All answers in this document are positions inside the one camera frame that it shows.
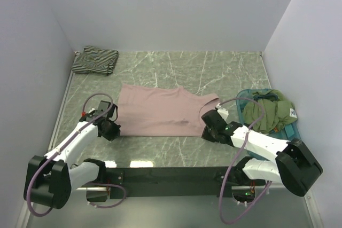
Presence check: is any pink tank top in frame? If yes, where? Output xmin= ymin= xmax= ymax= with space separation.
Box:
xmin=117 ymin=84 xmax=220 ymax=137

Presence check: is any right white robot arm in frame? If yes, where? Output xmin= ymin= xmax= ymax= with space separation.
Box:
xmin=201 ymin=110 xmax=323 ymax=196

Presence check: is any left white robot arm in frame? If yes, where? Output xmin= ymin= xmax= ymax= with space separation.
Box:
xmin=24 ymin=101 xmax=120 ymax=209

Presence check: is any green tank top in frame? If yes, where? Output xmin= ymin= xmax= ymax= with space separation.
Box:
xmin=242 ymin=89 xmax=298 ymax=134

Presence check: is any striped folded tank top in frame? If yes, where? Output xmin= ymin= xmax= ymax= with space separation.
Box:
xmin=72 ymin=46 xmax=119 ymax=76

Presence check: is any black base beam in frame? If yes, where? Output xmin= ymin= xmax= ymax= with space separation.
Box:
xmin=86 ymin=167 xmax=265 ymax=202

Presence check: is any teal plastic bin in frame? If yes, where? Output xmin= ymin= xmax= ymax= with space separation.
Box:
xmin=236 ymin=88 xmax=304 ymax=159

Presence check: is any aluminium rail frame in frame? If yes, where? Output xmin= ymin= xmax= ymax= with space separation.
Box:
xmin=16 ymin=49 xmax=119 ymax=227

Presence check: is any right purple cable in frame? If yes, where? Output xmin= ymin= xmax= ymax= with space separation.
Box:
xmin=218 ymin=98 xmax=272 ymax=225

